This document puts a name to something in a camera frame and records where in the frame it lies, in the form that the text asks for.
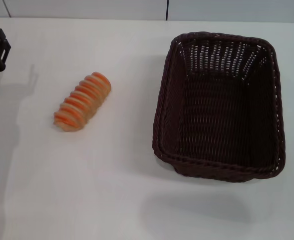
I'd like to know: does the dark brown woven basket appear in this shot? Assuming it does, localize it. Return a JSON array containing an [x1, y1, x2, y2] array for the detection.
[[151, 31, 287, 184]]

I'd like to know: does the ridged orange striped bread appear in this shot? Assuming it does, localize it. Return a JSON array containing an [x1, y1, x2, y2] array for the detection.
[[53, 71, 112, 133]]

